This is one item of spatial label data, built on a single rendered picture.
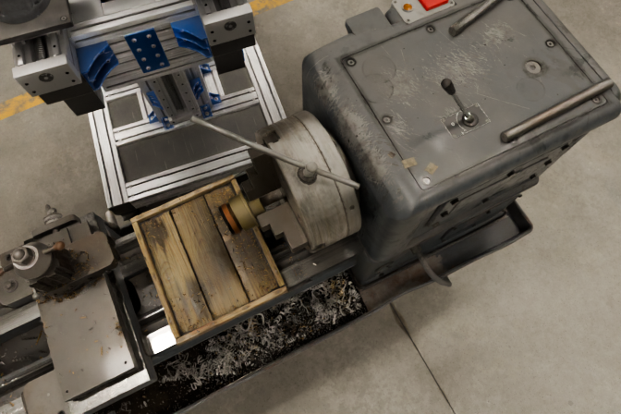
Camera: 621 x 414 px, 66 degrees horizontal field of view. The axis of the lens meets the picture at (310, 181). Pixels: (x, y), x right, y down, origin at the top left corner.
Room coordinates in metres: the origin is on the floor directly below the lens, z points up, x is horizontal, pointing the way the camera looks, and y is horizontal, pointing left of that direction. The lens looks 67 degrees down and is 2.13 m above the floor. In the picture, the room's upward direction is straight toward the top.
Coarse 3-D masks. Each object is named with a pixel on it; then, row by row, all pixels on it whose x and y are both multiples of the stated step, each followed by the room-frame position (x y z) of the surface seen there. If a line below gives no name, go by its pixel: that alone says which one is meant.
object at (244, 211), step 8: (240, 192) 0.39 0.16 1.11; (232, 200) 0.38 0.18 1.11; (240, 200) 0.37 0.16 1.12; (248, 200) 0.38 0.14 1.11; (256, 200) 0.38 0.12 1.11; (224, 208) 0.36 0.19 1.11; (232, 208) 0.35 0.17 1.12; (240, 208) 0.35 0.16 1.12; (248, 208) 0.35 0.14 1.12; (256, 208) 0.36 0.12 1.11; (224, 216) 0.34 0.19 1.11; (232, 216) 0.34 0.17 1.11; (240, 216) 0.33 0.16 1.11; (248, 216) 0.34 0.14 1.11; (256, 216) 0.34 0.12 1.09; (232, 224) 0.32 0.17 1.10; (240, 224) 0.32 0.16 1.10; (248, 224) 0.32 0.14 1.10; (256, 224) 0.33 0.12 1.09; (232, 232) 0.31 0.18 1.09
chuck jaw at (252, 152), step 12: (264, 144) 0.47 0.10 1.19; (252, 156) 0.44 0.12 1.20; (264, 156) 0.44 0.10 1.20; (252, 168) 0.43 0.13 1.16; (264, 168) 0.42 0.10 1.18; (252, 180) 0.40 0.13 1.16; (264, 180) 0.41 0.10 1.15; (276, 180) 0.41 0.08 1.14; (252, 192) 0.38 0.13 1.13; (264, 192) 0.39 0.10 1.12
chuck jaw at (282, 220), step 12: (288, 204) 0.37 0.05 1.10; (264, 216) 0.34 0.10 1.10; (276, 216) 0.34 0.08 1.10; (288, 216) 0.34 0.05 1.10; (264, 228) 0.32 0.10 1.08; (276, 228) 0.31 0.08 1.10; (288, 228) 0.31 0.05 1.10; (300, 228) 0.31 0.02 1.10; (288, 240) 0.28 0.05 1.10; (300, 240) 0.28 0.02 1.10
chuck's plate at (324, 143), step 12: (300, 120) 0.52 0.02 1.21; (312, 120) 0.52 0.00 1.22; (312, 132) 0.48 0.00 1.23; (324, 132) 0.48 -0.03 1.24; (324, 144) 0.45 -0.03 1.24; (324, 156) 0.43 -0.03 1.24; (336, 156) 0.43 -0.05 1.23; (336, 168) 0.40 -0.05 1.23; (348, 192) 0.36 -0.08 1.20; (348, 204) 0.34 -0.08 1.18; (348, 216) 0.32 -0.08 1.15; (360, 216) 0.33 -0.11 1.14; (348, 228) 0.31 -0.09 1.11
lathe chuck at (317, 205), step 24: (288, 120) 0.53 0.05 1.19; (288, 144) 0.45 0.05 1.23; (312, 144) 0.45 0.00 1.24; (288, 168) 0.40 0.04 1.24; (288, 192) 0.37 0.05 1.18; (312, 192) 0.35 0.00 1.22; (336, 192) 0.36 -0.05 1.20; (312, 216) 0.31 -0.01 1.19; (336, 216) 0.32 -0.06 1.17; (312, 240) 0.27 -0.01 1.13; (336, 240) 0.29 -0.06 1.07
